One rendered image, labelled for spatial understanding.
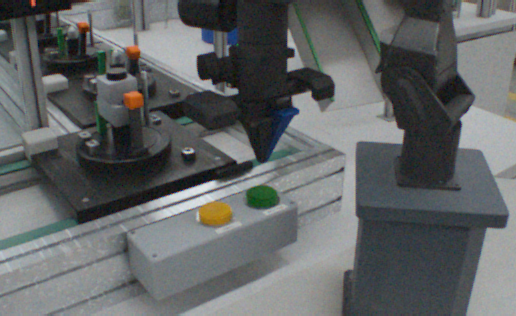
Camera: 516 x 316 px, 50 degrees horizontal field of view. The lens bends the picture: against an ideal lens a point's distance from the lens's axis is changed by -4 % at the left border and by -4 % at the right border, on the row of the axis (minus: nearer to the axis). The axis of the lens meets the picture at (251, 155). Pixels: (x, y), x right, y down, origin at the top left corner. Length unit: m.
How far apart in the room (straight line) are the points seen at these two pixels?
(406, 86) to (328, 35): 0.50
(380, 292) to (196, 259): 0.21
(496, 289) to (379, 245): 0.26
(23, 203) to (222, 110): 0.38
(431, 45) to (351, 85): 0.46
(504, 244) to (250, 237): 0.39
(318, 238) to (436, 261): 0.29
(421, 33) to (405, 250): 0.21
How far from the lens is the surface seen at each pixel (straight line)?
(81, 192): 0.77
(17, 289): 0.69
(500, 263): 0.87
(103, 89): 0.82
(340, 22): 1.06
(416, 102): 0.54
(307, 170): 0.83
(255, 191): 0.74
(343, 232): 0.87
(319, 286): 0.77
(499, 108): 2.65
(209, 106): 0.62
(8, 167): 0.93
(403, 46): 0.55
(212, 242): 0.68
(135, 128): 0.79
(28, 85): 0.93
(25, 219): 0.84
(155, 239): 0.68
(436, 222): 0.56
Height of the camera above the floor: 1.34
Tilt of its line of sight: 26 degrees down
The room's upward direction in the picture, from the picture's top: straight up
